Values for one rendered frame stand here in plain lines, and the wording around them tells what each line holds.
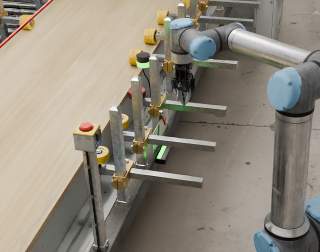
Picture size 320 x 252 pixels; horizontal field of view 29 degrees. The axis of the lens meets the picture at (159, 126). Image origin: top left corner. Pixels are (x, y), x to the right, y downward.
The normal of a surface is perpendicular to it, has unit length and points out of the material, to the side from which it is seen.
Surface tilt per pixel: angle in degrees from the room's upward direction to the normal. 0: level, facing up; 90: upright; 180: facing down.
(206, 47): 90
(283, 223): 89
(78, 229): 0
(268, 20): 90
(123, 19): 0
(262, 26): 90
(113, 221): 0
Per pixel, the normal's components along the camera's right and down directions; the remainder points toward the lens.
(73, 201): 0.96, 0.11
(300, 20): -0.04, -0.84
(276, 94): -0.88, 0.17
